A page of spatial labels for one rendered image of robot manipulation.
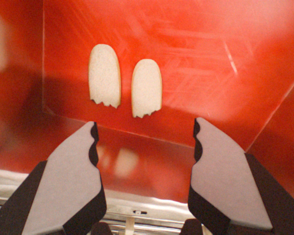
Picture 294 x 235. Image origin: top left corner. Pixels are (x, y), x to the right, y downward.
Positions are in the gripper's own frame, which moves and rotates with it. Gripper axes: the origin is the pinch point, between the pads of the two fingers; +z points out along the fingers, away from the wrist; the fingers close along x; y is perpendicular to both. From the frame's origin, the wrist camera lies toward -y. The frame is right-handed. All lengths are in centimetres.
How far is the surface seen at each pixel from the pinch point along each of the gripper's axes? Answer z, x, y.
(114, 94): 7.7, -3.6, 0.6
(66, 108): 8.6, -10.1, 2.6
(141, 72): 7.8, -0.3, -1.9
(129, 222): 5.1, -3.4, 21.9
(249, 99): 8.4, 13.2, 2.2
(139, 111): 7.6, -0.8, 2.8
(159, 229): 5.8, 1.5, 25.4
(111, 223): 5.9, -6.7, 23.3
